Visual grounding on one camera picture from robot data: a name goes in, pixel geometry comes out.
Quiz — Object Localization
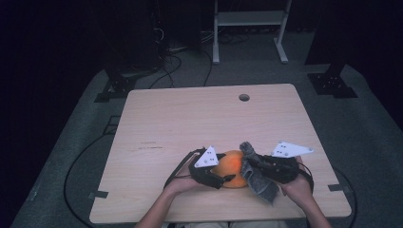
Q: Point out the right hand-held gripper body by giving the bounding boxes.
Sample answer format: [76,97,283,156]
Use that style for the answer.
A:
[262,140,315,185]

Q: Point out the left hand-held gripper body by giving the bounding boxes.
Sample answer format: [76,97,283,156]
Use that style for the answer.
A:
[188,144,230,190]

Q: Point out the large orange fruit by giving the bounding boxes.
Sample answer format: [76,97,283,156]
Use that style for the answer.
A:
[211,149,250,190]

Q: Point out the person's left hand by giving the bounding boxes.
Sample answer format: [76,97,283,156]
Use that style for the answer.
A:
[163,161,204,195]

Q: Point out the person's right hand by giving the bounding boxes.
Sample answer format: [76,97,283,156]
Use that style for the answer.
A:
[279,156,314,207]

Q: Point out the black tape strip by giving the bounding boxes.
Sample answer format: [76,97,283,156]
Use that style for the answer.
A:
[327,183,352,193]
[87,190,109,200]

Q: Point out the black stand base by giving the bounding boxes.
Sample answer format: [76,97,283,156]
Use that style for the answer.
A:
[93,62,138,104]
[306,61,359,100]

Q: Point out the black tape floor marking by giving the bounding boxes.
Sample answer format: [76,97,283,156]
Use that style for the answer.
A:
[102,115,122,136]

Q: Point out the left hand-held gripper black cable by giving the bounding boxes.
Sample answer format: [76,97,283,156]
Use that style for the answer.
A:
[163,147,207,190]

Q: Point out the hand-held gripper black cable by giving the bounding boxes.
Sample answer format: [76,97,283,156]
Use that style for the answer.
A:
[297,161,316,195]
[163,147,207,190]

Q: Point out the right hand-held gripper black cable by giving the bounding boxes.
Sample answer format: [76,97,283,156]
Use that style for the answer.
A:
[297,161,316,195]

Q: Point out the long black floor cable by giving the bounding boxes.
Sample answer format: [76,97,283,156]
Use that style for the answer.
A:
[64,132,112,228]
[332,166,359,228]

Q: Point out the straight black background cable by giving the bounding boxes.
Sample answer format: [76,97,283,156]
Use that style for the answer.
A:
[201,48,214,87]

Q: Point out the looped black background cable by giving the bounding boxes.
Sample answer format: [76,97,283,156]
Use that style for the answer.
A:
[148,51,183,90]

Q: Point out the white metal desk frame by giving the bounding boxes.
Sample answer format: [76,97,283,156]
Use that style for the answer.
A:
[212,0,293,66]

